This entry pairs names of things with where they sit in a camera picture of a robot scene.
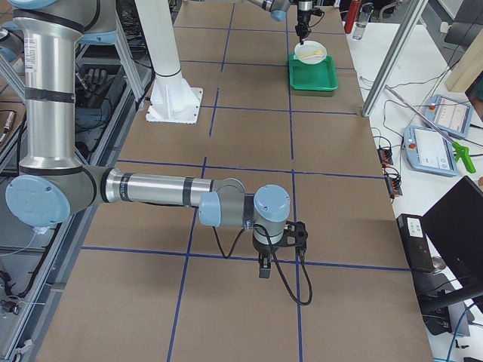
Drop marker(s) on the silver reacher grabber tool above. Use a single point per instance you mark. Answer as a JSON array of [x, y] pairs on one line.
[[462, 152]]

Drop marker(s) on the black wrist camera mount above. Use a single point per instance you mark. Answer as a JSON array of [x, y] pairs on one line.
[[294, 235]]

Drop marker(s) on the black computer box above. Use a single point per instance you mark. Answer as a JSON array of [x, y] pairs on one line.
[[416, 245]]

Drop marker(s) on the far teach pendant tablet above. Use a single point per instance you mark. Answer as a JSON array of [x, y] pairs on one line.
[[450, 115]]

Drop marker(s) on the white round plate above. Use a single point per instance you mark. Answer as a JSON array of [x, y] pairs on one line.
[[310, 52]]

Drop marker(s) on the aluminium frame post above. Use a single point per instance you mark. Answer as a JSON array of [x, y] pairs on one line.
[[402, 35]]

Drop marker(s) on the teach pendant tablet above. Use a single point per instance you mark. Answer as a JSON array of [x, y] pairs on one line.
[[450, 115], [427, 151]]

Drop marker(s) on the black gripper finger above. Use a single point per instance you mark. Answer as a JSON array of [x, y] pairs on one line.
[[264, 266], [300, 29]]

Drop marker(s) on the green plastic tray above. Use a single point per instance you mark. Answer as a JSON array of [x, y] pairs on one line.
[[317, 77]]

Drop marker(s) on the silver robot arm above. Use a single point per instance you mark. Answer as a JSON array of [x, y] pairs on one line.
[[53, 184], [278, 10]]

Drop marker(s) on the orange black connector board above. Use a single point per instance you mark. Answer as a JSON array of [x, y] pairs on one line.
[[385, 156]]

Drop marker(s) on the clear water bottle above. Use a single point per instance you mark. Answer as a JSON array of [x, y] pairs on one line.
[[364, 17]]

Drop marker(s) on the yellow plastic spoon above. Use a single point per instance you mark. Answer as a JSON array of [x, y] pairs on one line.
[[317, 53]]

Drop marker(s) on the near teach pendant tablet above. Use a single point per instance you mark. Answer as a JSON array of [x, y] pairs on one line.
[[427, 151]]

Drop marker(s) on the red bottle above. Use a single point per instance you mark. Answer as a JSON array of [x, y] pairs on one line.
[[351, 16]]

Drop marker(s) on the black monitor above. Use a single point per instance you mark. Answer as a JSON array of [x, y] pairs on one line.
[[454, 227]]

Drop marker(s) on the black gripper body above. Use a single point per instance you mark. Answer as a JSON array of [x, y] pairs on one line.
[[303, 15], [263, 249]]

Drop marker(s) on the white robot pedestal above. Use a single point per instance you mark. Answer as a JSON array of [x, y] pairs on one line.
[[172, 99]]

